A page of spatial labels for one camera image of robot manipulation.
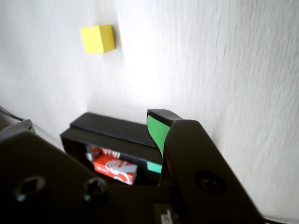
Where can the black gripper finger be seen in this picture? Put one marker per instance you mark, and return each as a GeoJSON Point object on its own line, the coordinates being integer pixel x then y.
{"type": "Point", "coordinates": [46, 186]}
{"type": "Point", "coordinates": [201, 163]}

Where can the green wooden cube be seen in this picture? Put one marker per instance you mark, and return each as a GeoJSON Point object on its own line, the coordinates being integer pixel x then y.
{"type": "Point", "coordinates": [154, 167]}

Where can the yellow wooden cube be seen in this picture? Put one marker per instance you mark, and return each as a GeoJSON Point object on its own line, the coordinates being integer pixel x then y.
{"type": "Point", "coordinates": [97, 39]}

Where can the black cardboard box tray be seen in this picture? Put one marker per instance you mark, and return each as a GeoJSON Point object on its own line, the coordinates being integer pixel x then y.
{"type": "Point", "coordinates": [72, 142]}

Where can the black cardboard box lid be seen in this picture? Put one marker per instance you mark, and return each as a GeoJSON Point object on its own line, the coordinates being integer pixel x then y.
{"type": "Point", "coordinates": [109, 126]}

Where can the red white printed carton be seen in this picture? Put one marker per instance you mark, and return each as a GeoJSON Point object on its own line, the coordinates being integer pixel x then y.
{"type": "Point", "coordinates": [114, 169]}

